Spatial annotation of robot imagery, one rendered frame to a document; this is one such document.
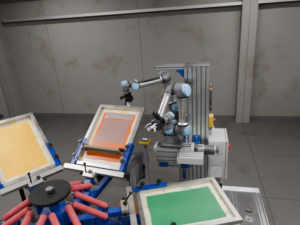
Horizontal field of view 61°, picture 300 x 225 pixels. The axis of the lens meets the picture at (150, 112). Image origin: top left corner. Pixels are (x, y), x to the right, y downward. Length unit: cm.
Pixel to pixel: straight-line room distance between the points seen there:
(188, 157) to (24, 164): 166
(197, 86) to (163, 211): 124
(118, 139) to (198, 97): 95
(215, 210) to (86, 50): 536
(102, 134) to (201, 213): 134
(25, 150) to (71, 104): 455
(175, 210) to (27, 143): 171
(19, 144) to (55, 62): 451
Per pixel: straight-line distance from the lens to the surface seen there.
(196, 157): 264
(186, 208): 237
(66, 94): 741
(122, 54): 649
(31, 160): 295
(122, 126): 287
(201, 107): 273
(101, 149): 268
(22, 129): 319
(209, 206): 240
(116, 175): 249
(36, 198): 216
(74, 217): 207
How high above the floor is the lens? 253
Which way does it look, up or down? 21 degrees down
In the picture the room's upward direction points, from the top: 4 degrees counter-clockwise
